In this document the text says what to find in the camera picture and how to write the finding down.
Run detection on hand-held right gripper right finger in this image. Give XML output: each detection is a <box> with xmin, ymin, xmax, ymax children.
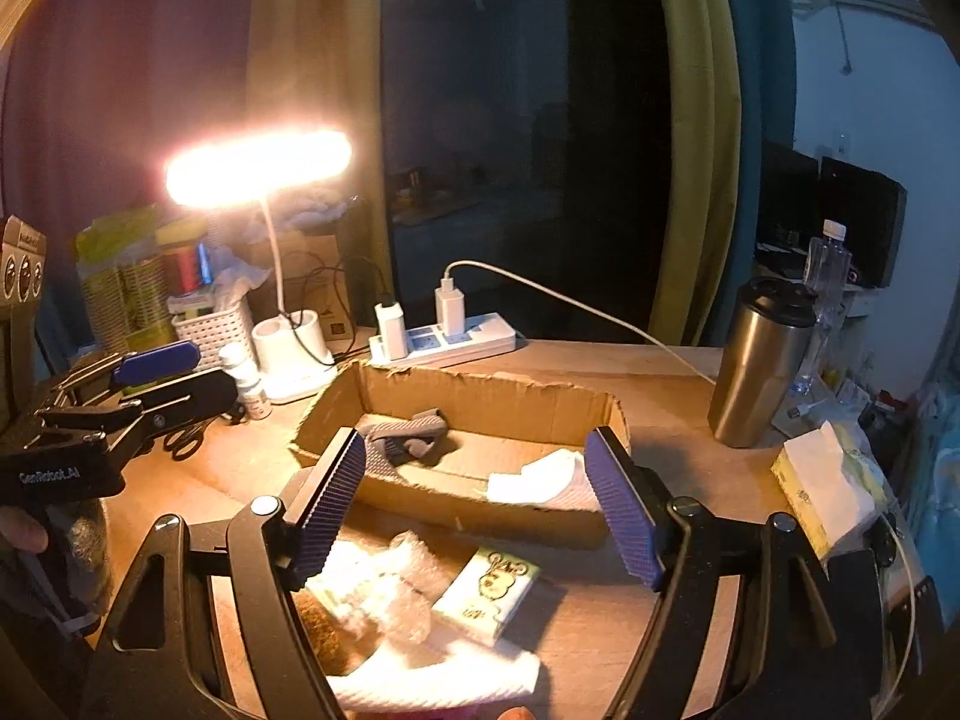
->
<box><xmin>583</xmin><ymin>426</ymin><xmax>887</xmax><ymax>720</ymax></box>

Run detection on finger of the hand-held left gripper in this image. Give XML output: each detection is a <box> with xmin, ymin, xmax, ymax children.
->
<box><xmin>37</xmin><ymin>367</ymin><xmax>239</xmax><ymax>467</ymax></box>
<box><xmin>41</xmin><ymin>341</ymin><xmax>202</xmax><ymax>410</ymax></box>

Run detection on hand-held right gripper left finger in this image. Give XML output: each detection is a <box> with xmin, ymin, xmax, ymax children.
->
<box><xmin>79</xmin><ymin>427</ymin><xmax>368</xmax><ymax>720</ymax></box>

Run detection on white waffle cloth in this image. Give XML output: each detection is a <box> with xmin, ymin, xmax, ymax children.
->
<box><xmin>486</xmin><ymin>450</ymin><xmax>595</xmax><ymax>505</ymax></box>

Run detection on grey striped sock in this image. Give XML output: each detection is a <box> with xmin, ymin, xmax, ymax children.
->
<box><xmin>356</xmin><ymin>407</ymin><xmax>451</xmax><ymax>478</ymax></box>

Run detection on cardboard box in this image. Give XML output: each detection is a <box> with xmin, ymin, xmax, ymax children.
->
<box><xmin>289</xmin><ymin>358</ymin><xmax>632</xmax><ymax>550</ymax></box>

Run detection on white towel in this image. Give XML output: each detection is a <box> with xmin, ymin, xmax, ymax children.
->
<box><xmin>328</xmin><ymin>636</ymin><xmax>542</xmax><ymax>713</ymax></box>

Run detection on person's left hand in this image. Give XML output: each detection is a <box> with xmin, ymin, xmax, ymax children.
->
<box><xmin>0</xmin><ymin>505</ymin><xmax>48</xmax><ymax>554</ymax></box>

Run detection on black scissors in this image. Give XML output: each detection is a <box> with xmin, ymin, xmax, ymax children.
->
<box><xmin>160</xmin><ymin>420</ymin><xmax>216</xmax><ymax>461</ymax></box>

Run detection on white woven basket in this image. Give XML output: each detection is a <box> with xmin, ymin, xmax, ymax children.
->
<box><xmin>171</xmin><ymin>291</ymin><xmax>257</xmax><ymax>374</ymax></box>

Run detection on small white bottle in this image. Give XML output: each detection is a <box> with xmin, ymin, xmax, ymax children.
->
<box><xmin>219</xmin><ymin>343</ymin><xmax>272</xmax><ymax>419</ymax></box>

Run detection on green snack packets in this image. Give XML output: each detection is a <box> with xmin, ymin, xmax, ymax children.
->
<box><xmin>73</xmin><ymin>205</ymin><xmax>175</xmax><ymax>352</ymax></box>

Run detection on clear bubble wrap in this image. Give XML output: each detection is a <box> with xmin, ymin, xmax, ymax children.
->
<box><xmin>321</xmin><ymin>531</ymin><xmax>437</xmax><ymax>644</ymax></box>

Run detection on jar with yellow lid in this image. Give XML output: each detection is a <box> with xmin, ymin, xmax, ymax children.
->
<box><xmin>156</xmin><ymin>220</ymin><xmax>216</xmax><ymax>295</ymax></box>

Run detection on white desk lamp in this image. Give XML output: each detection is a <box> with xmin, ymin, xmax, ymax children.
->
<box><xmin>165</xmin><ymin>130</ymin><xmax>353</xmax><ymax>404</ymax></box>

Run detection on green white tissue packet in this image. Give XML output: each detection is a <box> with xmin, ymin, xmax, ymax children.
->
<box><xmin>433</xmin><ymin>546</ymin><xmax>543</xmax><ymax>646</ymax></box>

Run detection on box with round prints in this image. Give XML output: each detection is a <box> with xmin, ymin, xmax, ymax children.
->
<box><xmin>0</xmin><ymin>215</ymin><xmax>48</xmax><ymax>310</ymax></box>

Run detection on brown cardboard carton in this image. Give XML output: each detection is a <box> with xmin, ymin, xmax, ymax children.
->
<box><xmin>247</xmin><ymin>227</ymin><xmax>362</xmax><ymax>332</ymax></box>

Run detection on white power adapter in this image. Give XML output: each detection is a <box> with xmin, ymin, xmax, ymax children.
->
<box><xmin>375</xmin><ymin>302</ymin><xmax>410</xmax><ymax>359</ymax></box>

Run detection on steel travel tumbler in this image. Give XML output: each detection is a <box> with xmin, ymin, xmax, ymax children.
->
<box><xmin>708</xmin><ymin>277</ymin><xmax>820</xmax><ymax>449</ymax></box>

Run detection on yellow tissue pack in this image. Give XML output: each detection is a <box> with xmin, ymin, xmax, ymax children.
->
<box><xmin>771</xmin><ymin>420</ymin><xmax>891</xmax><ymax>562</ymax></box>

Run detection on white power strip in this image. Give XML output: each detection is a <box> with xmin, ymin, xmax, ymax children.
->
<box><xmin>369</xmin><ymin>313</ymin><xmax>520</xmax><ymax>367</ymax></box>

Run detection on white charger plug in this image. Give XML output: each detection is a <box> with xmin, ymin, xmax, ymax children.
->
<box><xmin>435</xmin><ymin>277</ymin><xmax>467</xmax><ymax>337</ymax></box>

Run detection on clear water bottle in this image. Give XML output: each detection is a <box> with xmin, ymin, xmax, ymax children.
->
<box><xmin>791</xmin><ymin>219</ymin><xmax>854</xmax><ymax>395</ymax></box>

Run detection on yellow green curtain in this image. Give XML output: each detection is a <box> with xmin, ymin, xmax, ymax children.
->
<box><xmin>246</xmin><ymin>0</ymin><xmax>392</xmax><ymax>325</ymax></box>
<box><xmin>646</xmin><ymin>0</ymin><xmax>760</xmax><ymax>347</ymax></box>

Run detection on black monitor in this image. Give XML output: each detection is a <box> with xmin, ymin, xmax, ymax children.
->
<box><xmin>816</xmin><ymin>156</ymin><xmax>907</xmax><ymax>287</ymax></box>
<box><xmin>760</xmin><ymin>137</ymin><xmax>820</xmax><ymax>242</ymax></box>

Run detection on teal curtain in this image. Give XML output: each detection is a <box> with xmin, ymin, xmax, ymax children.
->
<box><xmin>718</xmin><ymin>0</ymin><xmax>797</xmax><ymax>305</ymax></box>

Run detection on black cable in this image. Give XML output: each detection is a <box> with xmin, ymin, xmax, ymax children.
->
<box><xmin>283</xmin><ymin>259</ymin><xmax>380</xmax><ymax>362</ymax></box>

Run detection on white charger cable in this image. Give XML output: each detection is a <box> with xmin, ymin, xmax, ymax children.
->
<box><xmin>445</xmin><ymin>260</ymin><xmax>719</xmax><ymax>385</ymax></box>

